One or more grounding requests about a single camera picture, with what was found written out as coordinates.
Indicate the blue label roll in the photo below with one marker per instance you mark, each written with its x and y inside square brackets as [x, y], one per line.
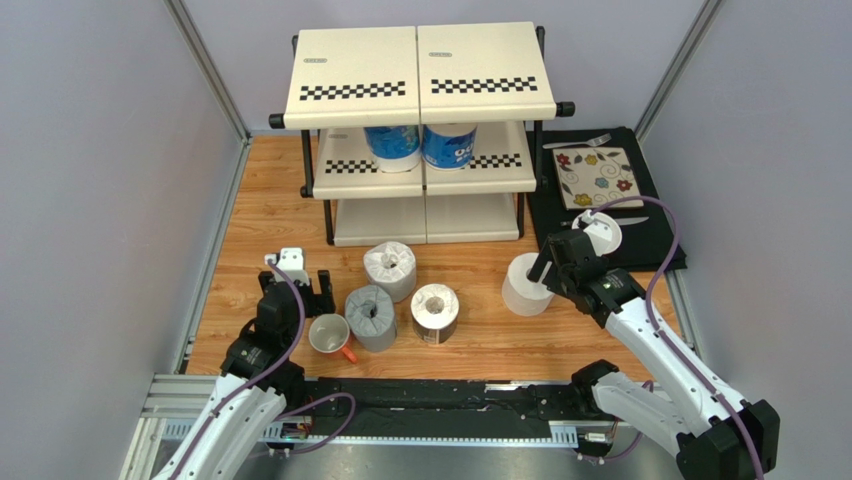
[448, 146]

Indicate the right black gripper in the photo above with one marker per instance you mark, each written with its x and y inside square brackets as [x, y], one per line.
[555, 260]

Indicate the white mug orange handle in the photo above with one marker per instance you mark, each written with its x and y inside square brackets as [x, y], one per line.
[329, 334]

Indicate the cream three-tier checkered shelf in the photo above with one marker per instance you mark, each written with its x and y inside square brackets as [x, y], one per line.
[492, 74]

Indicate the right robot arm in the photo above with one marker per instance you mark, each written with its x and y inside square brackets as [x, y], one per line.
[711, 430]

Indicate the square floral ceramic plate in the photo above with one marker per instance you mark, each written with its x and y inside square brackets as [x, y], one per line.
[588, 177]

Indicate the black cloth placemat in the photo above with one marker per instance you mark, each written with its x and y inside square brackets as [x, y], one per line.
[644, 245]

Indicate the brown wrapped toilet roll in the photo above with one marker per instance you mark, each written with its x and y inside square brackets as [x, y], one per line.
[434, 309]

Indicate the blue plastic roll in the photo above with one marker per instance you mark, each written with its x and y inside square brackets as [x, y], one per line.
[394, 149]

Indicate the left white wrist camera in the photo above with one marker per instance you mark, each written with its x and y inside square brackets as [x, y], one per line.
[291, 261]

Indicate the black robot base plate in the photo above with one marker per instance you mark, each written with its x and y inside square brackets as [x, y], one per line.
[459, 409]

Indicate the grey wrapped toilet roll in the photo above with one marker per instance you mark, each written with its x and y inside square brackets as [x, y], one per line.
[371, 316]

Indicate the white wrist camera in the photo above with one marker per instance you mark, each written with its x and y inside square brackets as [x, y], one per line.
[291, 261]
[596, 226]

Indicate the silver fork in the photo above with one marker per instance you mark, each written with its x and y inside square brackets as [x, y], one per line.
[591, 143]

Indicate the silver table knife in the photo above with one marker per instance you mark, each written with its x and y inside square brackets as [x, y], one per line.
[620, 221]

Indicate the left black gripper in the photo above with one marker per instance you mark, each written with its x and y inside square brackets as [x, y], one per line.
[327, 303]

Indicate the white bowl orange outside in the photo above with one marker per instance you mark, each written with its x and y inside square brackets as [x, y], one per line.
[612, 236]

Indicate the plain white toilet roll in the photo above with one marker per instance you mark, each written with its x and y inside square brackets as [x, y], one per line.
[520, 295]

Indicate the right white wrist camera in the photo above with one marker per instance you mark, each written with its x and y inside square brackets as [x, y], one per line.
[596, 226]

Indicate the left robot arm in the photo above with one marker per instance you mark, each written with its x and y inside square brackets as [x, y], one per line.
[258, 380]

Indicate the white wrapped toilet roll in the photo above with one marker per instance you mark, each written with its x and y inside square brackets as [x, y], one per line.
[392, 266]

